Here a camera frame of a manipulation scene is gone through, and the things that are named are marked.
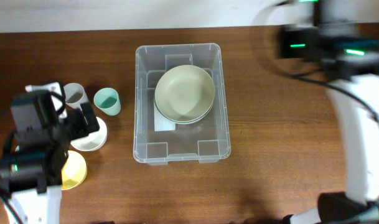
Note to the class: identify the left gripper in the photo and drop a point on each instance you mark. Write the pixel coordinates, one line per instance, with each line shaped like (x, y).
(76, 118)

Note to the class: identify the white small bowl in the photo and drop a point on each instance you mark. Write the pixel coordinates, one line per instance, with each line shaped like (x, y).
(93, 141)

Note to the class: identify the grey cup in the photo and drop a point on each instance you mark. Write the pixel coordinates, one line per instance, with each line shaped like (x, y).
(75, 95)

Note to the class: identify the mint green cup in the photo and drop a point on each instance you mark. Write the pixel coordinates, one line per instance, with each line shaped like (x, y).
(107, 100)

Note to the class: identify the yellow small bowl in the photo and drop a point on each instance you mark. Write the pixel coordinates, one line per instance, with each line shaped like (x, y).
(74, 171)

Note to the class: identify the dark blue plate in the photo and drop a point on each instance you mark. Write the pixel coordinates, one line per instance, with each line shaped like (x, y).
(183, 122)

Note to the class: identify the cream plate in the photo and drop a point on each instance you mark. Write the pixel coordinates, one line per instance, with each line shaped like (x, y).
(164, 118)
(185, 92)

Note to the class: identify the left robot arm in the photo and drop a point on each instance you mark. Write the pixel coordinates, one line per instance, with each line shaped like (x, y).
(34, 154)

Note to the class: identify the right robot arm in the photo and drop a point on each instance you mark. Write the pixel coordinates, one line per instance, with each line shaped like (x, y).
(350, 64)

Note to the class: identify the clear plastic storage container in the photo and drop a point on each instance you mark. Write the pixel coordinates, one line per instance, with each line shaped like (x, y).
(205, 141)

